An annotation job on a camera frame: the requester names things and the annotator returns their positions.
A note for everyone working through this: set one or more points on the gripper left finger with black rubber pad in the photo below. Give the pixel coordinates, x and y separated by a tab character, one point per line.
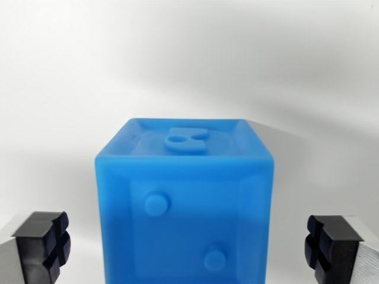
32	245

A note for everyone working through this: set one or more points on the gripper right finger with black rubber pad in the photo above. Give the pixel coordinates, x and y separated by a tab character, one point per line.
340	248

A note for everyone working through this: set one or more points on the blue soft cube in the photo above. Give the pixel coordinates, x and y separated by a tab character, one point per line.
183	213

